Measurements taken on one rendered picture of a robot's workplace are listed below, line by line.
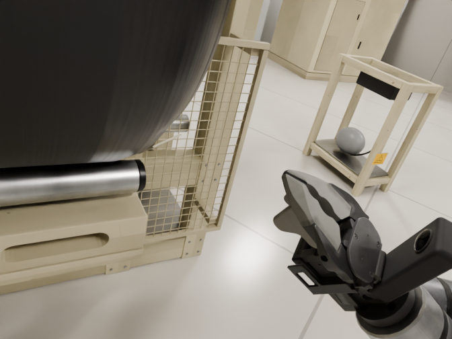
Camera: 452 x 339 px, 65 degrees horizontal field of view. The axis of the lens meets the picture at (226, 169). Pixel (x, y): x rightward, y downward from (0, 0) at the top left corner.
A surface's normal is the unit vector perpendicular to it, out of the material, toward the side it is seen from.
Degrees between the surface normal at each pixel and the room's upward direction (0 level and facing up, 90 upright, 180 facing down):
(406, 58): 90
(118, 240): 90
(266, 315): 0
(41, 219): 0
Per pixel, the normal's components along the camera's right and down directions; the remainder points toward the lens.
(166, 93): 0.54, 0.78
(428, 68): -0.52, 0.33
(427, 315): 0.48, -0.14
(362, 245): 0.60, -0.29
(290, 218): -0.48, 0.61
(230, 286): 0.22, -0.84
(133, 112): 0.30, 0.86
